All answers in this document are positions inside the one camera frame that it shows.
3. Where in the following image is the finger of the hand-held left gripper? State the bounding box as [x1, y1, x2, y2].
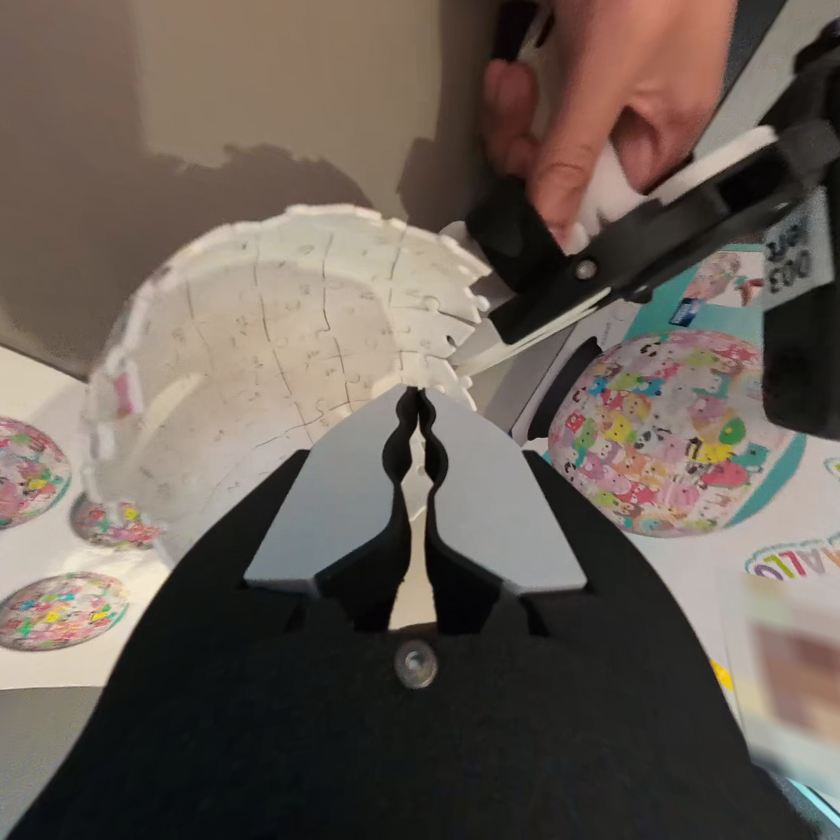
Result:
[451, 287, 618, 374]

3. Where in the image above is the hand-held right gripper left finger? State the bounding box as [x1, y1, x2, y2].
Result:
[243, 385, 418, 634]

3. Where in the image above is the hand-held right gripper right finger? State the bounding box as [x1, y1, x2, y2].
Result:
[420, 387, 589, 634]

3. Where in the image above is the colourful puzzle ball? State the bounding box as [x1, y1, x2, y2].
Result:
[82, 203, 493, 568]

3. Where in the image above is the white puzzle box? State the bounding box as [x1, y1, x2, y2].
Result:
[511, 241, 840, 821]

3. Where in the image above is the puzzle instruction leaflet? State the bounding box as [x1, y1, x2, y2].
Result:
[0, 344, 178, 690]

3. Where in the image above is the person's left hand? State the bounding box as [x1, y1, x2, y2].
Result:
[482, 0, 739, 240]

